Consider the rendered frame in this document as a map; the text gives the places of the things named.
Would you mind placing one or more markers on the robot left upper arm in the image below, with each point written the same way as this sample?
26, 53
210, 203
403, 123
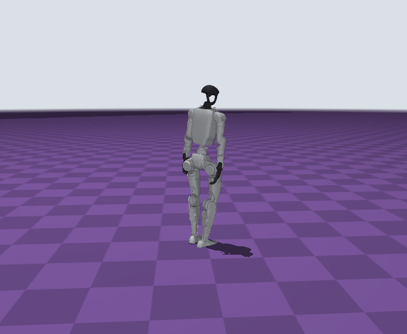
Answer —
189, 123

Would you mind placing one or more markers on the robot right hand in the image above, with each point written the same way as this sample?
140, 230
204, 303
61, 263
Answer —
219, 169

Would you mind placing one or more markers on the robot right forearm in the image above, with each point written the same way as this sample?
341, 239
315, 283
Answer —
220, 151

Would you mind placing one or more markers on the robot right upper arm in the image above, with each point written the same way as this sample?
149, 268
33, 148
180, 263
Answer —
220, 126

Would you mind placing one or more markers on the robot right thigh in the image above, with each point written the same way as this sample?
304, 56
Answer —
214, 189

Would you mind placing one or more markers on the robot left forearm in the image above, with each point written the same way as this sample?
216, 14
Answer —
187, 146

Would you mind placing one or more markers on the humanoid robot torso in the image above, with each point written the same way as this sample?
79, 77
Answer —
203, 132

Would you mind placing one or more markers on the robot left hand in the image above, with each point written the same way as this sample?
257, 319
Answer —
184, 158

